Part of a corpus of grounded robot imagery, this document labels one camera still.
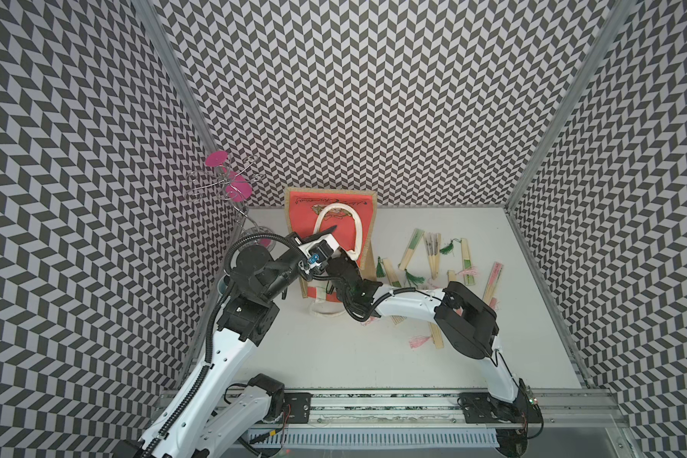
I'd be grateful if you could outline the burlap red striped tote bag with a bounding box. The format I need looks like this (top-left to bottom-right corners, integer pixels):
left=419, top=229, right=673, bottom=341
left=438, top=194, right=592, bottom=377
left=284, top=187, right=379, bottom=318

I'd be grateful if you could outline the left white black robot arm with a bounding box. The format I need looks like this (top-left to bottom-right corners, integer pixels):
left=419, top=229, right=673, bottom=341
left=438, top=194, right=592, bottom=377
left=112, top=234, right=338, bottom=457

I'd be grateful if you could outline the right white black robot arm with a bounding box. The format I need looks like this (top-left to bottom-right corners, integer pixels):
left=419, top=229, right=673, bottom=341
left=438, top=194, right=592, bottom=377
left=314, top=255, right=544, bottom=427

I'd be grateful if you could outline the chrome stand with pink cups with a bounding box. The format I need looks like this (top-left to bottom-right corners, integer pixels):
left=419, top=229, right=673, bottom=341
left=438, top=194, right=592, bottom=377
left=183, top=151, right=270, bottom=242

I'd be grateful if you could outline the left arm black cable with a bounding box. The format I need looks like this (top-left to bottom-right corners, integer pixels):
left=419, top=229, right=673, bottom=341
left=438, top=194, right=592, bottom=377
left=222, top=231, right=305, bottom=282

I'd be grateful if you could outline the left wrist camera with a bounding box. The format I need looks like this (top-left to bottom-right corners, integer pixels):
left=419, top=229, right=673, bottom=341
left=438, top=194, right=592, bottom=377
left=299, top=231, right=340, bottom=281

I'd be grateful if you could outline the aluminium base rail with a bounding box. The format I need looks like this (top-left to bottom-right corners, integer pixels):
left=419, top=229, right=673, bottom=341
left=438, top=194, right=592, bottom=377
left=242, top=389, right=642, bottom=457

